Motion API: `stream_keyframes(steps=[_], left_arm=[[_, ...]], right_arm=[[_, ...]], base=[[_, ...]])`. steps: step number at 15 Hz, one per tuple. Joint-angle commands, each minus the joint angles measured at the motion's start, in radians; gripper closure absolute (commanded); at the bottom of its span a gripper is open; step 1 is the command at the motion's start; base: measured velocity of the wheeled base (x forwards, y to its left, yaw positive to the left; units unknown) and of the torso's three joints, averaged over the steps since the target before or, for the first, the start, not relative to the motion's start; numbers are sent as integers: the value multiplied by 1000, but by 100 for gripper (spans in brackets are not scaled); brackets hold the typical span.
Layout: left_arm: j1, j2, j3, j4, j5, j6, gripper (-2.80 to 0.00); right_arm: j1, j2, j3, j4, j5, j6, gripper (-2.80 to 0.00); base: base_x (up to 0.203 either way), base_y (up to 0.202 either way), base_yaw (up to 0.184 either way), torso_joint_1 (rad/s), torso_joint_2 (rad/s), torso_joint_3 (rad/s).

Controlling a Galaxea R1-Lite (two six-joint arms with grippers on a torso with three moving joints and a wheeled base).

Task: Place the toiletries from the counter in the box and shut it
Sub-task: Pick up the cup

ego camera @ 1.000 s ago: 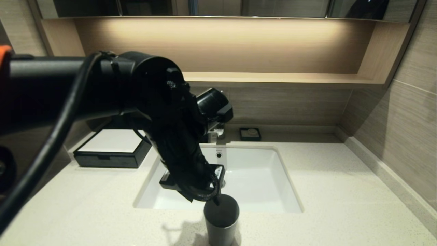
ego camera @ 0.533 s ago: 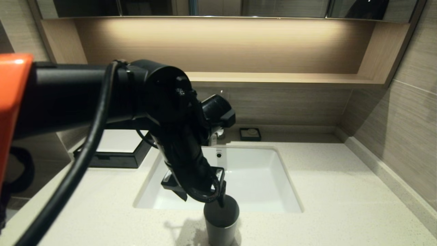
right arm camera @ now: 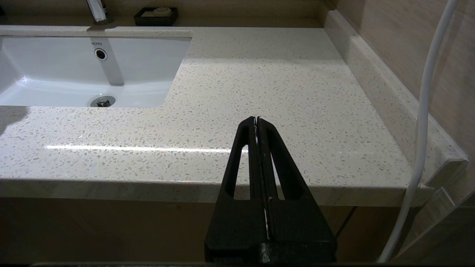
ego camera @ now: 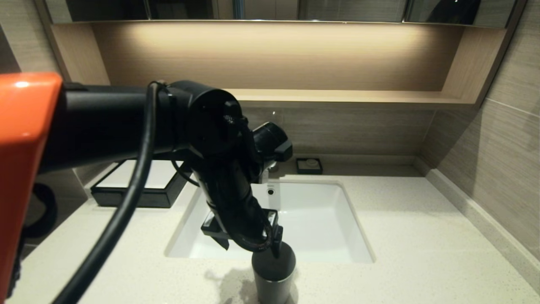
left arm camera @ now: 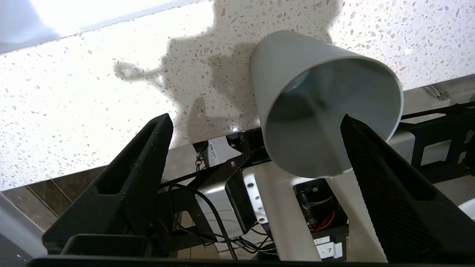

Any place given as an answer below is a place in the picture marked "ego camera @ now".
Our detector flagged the grey tumbler cup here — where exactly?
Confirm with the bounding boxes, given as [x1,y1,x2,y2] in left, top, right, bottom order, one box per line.
[251,242,297,304]

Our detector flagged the black soap dish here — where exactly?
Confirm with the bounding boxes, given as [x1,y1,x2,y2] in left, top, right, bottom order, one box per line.
[295,157,324,175]

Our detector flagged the white ceramic sink basin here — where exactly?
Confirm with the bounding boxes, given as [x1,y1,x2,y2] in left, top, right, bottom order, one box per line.
[165,177,375,264]

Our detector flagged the black tray box white lid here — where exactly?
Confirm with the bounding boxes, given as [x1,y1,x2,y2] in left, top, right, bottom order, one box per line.
[91,160,192,208]

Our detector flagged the chrome sink faucet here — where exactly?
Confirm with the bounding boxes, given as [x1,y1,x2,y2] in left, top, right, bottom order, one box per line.
[259,163,280,184]

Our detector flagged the wooden wall shelf niche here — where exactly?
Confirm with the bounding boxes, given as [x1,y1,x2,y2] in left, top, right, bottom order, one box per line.
[36,21,528,110]

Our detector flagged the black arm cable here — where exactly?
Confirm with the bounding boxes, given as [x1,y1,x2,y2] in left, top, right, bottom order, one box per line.
[51,81,167,304]

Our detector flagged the mirror cabinet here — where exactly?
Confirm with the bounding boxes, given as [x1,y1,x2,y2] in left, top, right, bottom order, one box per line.
[44,0,517,28]

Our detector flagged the black box drawer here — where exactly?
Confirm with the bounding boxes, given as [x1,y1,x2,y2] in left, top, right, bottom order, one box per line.
[92,188,170,208]

